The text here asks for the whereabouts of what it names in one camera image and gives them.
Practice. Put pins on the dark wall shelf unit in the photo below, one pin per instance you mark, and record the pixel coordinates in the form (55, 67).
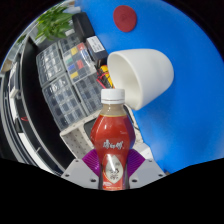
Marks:
(33, 116)

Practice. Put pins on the black box with white label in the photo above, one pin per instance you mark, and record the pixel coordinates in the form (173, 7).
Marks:
(96, 48)

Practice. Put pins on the flat round red coaster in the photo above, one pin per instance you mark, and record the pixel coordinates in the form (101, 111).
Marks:
(125, 18)

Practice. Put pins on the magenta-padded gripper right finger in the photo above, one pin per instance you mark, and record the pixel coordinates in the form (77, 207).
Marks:
(146, 171)

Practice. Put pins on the clear box with colourful parts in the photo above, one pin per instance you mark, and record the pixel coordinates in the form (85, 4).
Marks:
(78, 63)

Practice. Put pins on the red drink bottle white cap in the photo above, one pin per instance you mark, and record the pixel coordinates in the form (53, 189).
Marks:
(112, 133)

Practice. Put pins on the white cup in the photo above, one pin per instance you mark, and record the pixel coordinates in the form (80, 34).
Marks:
(143, 76)

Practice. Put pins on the small grey drawer cabinet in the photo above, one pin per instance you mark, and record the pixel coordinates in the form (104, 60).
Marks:
(88, 95)

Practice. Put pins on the narrow grey drawer cabinet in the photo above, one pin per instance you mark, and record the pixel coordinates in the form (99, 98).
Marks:
(69, 41)

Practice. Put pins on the wide grey drawer cabinet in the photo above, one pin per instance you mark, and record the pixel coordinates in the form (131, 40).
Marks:
(61, 103)

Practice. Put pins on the black rounded speaker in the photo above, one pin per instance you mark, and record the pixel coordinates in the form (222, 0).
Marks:
(88, 126)

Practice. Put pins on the yellow multimeter with leads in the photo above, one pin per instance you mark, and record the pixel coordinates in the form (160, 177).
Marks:
(105, 76)

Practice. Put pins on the flat black case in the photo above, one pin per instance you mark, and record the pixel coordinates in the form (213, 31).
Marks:
(83, 25)

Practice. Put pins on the green potted plant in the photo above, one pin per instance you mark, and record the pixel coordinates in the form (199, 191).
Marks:
(53, 23)

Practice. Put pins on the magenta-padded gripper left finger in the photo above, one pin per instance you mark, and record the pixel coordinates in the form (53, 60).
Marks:
(78, 173)

